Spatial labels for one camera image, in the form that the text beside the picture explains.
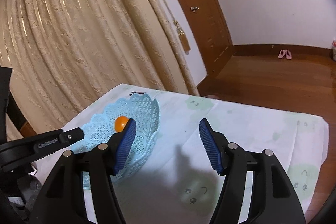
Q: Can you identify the orange tangerine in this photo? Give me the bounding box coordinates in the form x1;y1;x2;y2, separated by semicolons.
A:
114;115;129;132

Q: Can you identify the white patterned tablecloth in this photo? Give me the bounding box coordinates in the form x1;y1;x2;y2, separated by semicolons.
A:
31;83;330;224

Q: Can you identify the light blue lattice basket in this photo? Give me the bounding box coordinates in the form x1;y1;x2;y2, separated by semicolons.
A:
71;94;160;183

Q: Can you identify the pink slippers pair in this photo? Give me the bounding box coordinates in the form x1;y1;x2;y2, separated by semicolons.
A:
278;50;292;60

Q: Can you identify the brown wooden door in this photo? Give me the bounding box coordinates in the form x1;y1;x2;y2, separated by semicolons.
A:
178;0;233;77

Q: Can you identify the beige patterned curtain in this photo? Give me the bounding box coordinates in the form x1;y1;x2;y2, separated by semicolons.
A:
1;0;198;134

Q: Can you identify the curtain tieback tassel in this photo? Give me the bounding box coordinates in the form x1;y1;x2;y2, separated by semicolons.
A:
162;0;191;55

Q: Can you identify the metal door knob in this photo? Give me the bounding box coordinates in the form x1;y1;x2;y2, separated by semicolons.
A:
190;6;199;12

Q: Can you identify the colourful object at wall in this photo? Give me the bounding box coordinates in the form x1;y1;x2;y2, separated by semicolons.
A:
331;40;336;61

